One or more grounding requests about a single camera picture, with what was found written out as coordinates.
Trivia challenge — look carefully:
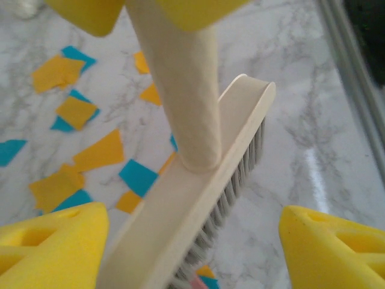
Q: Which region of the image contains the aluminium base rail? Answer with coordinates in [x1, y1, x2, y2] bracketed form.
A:
[318, 0, 385, 171]

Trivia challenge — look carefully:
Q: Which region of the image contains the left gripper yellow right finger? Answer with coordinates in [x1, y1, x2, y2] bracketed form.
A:
[278, 205, 385, 289]

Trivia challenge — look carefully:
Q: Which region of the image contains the cream hand brush red-tipped handle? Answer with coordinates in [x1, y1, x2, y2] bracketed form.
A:
[95, 0, 277, 289]

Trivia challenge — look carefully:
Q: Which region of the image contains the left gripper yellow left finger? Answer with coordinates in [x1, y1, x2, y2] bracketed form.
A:
[0, 201, 109, 289]

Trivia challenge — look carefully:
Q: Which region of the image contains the yellow trapezoid paper scrap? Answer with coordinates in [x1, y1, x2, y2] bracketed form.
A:
[73, 128, 125, 173]

